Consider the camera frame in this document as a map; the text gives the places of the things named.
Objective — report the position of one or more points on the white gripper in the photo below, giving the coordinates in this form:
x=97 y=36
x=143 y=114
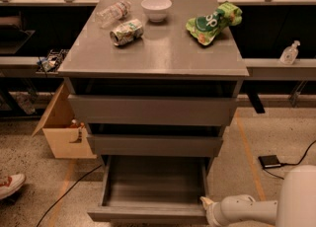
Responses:
x=214 y=209

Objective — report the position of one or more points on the grey bottom drawer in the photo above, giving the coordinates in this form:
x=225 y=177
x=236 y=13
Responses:
x=152 y=190

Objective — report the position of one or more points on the grey drawer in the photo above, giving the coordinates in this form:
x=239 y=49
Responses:
x=153 y=110
x=143 y=145
x=152 y=190

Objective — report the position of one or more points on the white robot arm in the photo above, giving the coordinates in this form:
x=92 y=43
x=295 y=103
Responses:
x=296 y=206

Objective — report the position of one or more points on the grey middle drawer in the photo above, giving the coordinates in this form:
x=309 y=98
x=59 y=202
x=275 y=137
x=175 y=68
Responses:
x=143 y=145

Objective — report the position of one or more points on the grey drawer cabinet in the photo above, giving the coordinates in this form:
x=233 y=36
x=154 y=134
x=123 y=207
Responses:
x=165 y=62

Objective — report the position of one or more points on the grey top drawer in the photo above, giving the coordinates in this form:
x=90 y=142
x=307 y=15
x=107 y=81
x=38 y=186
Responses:
x=153 y=110

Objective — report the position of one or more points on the black foot pedal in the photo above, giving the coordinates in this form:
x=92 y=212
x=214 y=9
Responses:
x=269 y=161

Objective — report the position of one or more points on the cardboard box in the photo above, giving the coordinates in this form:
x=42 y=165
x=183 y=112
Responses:
x=64 y=133

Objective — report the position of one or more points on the clear hand sanitizer bottle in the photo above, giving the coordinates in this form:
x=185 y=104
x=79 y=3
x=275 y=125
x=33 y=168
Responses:
x=290 y=53

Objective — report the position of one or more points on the green chip bag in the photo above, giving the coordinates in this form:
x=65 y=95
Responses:
x=206 y=28

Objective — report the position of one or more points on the crushed green white can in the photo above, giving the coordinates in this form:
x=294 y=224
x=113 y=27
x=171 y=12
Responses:
x=126 y=32

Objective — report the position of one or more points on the white red sneaker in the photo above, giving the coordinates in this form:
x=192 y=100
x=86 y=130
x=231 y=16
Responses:
x=11 y=184

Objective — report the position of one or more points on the white bowl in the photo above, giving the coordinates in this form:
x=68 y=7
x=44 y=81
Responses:
x=156 y=10

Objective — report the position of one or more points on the clear plastic water bottle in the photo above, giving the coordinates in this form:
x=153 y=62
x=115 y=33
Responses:
x=113 y=13

